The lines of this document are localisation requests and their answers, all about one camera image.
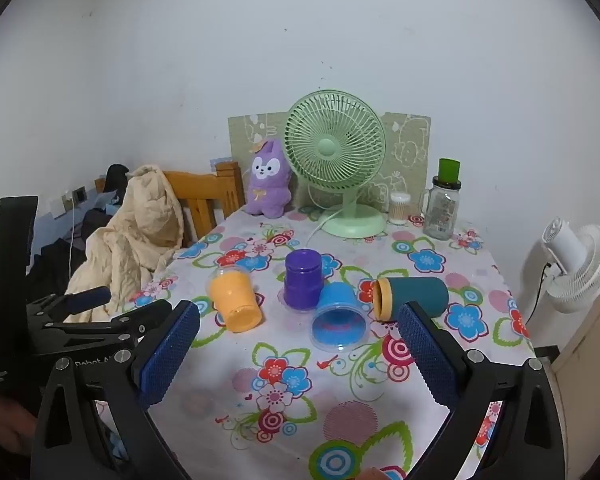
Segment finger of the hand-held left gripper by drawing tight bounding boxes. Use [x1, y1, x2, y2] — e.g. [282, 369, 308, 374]
[42, 300, 174, 346]
[27, 285, 112, 322]

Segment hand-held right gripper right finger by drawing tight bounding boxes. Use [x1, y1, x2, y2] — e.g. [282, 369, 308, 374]
[397, 301, 567, 480]

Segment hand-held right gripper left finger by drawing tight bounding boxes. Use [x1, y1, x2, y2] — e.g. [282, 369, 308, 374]
[30, 300, 201, 480]

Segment dark teal cup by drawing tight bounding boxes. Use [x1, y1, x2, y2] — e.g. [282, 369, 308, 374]
[371, 276, 450, 322]

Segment orange plastic cup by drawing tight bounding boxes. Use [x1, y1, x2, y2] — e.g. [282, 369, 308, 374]
[207, 267, 266, 334]

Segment blue plastic cup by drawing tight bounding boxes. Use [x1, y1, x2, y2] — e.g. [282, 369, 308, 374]
[310, 281, 370, 352]

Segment purple plastic cup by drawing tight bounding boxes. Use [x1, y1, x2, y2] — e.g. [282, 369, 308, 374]
[282, 249, 326, 313]

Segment person's left hand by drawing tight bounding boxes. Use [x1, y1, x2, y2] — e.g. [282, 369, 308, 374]
[0, 395, 39, 456]

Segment dark clothing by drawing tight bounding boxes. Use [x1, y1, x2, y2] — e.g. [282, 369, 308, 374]
[27, 207, 116, 301]

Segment beige blanket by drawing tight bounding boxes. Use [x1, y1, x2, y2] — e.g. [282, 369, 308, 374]
[65, 163, 186, 323]

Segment floral tablecloth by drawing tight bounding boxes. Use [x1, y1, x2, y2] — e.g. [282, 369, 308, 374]
[95, 207, 536, 480]

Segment black bag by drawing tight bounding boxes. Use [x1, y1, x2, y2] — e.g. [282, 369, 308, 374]
[104, 164, 131, 193]

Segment wooden chair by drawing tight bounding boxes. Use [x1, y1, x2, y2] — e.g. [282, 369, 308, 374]
[95, 160, 246, 251]

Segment clear bottle with green lid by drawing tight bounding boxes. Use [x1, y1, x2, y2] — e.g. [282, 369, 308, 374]
[420, 158, 463, 239]

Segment clear cotton swab container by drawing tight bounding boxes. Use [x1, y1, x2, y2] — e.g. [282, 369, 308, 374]
[389, 191, 412, 226]

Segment beige cabinet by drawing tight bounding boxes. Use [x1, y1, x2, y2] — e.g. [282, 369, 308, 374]
[550, 255, 600, 441]

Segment white clip fan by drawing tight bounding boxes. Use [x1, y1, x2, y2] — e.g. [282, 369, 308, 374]
[540, 217, 600, 316]

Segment purple plush toy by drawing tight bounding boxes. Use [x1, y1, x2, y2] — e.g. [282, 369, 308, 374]
[245, 139, 294, 218]

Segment green cartoon print board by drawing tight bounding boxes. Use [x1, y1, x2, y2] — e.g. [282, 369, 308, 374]
[227, 111, 432, 216]

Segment green desk fan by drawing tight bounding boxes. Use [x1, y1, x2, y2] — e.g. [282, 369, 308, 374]
[284, 90, 388, 239]

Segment white charging cable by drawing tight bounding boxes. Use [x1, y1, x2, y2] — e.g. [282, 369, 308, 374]
[67, 195, 79, 281]

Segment wall socket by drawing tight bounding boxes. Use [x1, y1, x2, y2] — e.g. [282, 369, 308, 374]
[62, 186, 87, 211]

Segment black fan cable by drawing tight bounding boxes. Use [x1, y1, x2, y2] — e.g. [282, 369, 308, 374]
[522, 260, 554, 326]

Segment white fan cable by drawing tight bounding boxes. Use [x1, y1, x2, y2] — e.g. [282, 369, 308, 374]
[307, 205, 344, 247]

